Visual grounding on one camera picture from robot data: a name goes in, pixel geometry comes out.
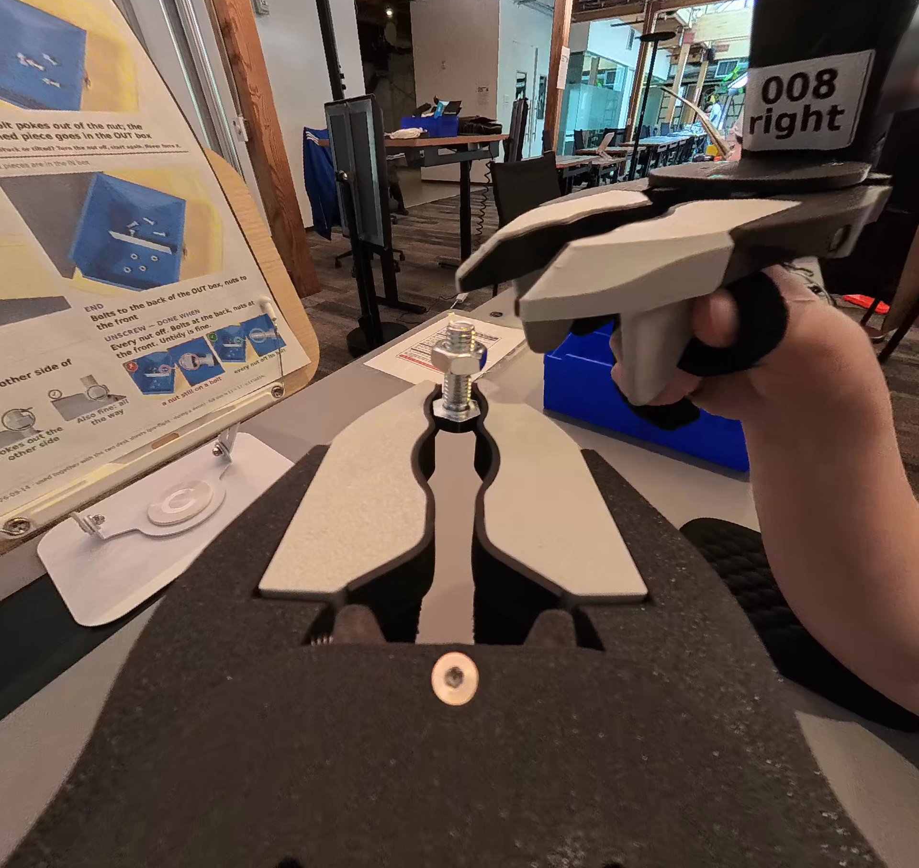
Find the wooden backing board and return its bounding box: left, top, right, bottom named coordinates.
left=0, top=150, right=322, bottom=556

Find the person's right forearm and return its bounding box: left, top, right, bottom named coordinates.
left=747, top=451, right=919, bottom=717

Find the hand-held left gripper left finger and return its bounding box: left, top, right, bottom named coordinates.
left=257, top=380, right=439, bottom=605

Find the paper sheet in plastic sleeve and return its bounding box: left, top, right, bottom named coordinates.
left=362, top=318, right=528, bottom=385

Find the white stand base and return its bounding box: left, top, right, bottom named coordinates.
left=37, top=431, right=295, bottom=627

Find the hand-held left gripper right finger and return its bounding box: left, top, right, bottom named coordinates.
left=470, top=380, right=650, bottom=609

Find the person's right hand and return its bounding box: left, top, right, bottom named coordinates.
left=609, top=265, right=919, bottom=503

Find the silver hex bolt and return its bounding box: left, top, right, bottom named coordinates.
left=431, top=318, right=483, bottom=425

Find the grey panel on black stand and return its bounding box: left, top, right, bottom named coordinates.
left=307, top=0, right=428, bottom=357

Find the printed instruction sheet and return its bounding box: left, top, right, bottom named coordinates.
left=0, top=0, right=311, bottom=517

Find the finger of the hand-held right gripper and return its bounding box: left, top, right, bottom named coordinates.
left=516, top=199, right=804, bottom=353
left=454, top=188, right=656, bottom=294

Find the blue plastic bin with divider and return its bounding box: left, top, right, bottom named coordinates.
left=542, top=329, right=751, bottom=474

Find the black office chair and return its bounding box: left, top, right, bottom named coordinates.
left=490, top=152, right=564, bottom=237

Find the black honeycomb pad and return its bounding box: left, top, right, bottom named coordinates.
left=678, top=518, right=919, bottom=733

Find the wooden support column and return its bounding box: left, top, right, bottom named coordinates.
left=192, top=0, right=322, bottom=299
left=543, top=0, right=581, bottom=154

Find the wood top standing desk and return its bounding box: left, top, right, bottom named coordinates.
left=384, top=132, right=512, bottom=309

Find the blue jacket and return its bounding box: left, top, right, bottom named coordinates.
left=303, top=127, right=346, bottom=240

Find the silver hex nut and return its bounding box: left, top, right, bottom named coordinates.
left=429, top=346, right=491, bottom=375

